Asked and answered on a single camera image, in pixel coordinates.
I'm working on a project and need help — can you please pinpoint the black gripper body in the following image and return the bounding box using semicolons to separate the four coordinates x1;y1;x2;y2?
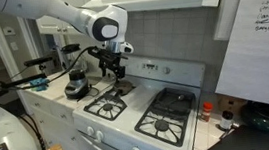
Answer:
88;46;127;72

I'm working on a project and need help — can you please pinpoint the dark metal baking tray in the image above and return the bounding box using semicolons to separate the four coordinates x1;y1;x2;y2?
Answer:
152;87;195;115

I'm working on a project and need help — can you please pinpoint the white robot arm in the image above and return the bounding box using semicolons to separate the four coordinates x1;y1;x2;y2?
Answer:
0;0;134;79

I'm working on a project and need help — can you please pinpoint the small dark frying pan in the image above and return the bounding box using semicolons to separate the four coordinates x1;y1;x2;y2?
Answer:
113;80;134;97

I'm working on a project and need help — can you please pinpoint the black blender base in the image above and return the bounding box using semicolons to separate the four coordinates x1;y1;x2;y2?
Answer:
65;69;89;100

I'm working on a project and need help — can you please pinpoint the black left burner grate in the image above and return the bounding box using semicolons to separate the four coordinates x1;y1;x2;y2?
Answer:
84;89;127;121

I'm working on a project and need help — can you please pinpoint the black burner grate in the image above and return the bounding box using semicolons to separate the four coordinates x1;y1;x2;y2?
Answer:
134;98;189;147
84;89;127;121

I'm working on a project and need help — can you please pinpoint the white gas stove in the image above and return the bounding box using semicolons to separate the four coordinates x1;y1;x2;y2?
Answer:
73;56;205;150

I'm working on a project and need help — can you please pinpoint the blue sponge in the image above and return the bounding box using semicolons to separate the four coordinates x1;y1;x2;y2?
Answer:
30;78;49;91

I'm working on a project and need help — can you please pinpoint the silver metal spoon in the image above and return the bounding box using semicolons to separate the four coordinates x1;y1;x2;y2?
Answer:
168;95;185;106

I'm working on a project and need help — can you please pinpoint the black right burner grate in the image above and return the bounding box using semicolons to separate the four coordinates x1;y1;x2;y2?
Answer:
134;98;189;147

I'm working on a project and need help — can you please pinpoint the red cap spice bottle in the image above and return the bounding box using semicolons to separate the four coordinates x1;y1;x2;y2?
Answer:
200;101;213;122

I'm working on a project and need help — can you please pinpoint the dark supplement bottle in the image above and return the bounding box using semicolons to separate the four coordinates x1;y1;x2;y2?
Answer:
220;110;233;130

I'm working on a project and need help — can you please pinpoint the white paper sheet with writing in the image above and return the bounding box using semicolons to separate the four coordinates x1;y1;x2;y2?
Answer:
216;0;269;104

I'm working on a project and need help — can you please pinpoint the black laptop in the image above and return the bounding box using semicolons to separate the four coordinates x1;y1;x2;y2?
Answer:
208;126;269;150

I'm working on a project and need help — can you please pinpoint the dark green bowl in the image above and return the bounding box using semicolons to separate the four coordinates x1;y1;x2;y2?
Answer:
240;101;269;133

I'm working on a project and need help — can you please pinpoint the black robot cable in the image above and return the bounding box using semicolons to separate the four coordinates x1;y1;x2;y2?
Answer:
0;45;100;93

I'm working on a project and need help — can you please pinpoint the black camera on stand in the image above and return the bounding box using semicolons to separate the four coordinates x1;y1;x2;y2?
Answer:
24;56;52;72

